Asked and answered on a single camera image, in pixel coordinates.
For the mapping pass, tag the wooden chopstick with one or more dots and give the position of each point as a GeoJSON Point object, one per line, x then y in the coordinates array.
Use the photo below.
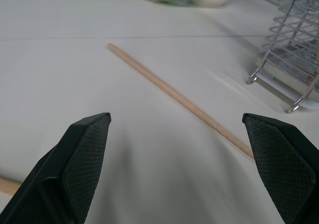
{"type": "Point", "coordinates": [174, 95]}
{"type": "Point", "coordinates": [7, 184]}

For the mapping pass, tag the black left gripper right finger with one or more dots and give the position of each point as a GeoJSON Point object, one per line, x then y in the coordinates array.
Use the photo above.
{"type": "Point", "coordinates": [281, 169]}

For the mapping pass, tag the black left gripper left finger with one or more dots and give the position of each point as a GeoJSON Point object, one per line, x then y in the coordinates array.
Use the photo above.
{"type": "Point", "coordinates": [62, 174]}

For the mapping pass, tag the white drip tray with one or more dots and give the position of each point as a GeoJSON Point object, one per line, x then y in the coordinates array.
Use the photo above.
{"type": "Point", "coordinates": [286, 84]}

